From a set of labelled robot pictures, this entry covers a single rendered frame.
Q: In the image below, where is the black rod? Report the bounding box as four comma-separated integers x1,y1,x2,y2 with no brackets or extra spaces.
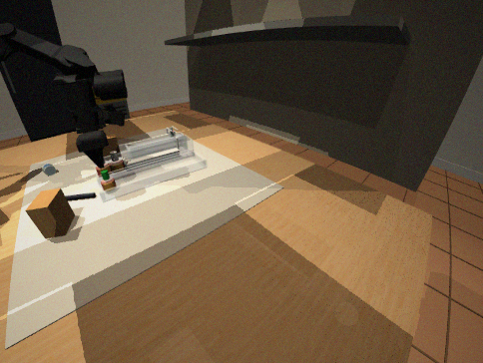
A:
65,192,96,201

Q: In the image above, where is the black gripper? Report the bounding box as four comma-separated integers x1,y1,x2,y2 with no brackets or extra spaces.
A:
69,101,109,169

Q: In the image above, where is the brown cube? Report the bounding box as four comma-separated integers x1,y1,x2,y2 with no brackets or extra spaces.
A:
25,188,75,238

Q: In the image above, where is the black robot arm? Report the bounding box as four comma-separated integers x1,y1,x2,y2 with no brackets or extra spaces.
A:
0,23,128,128

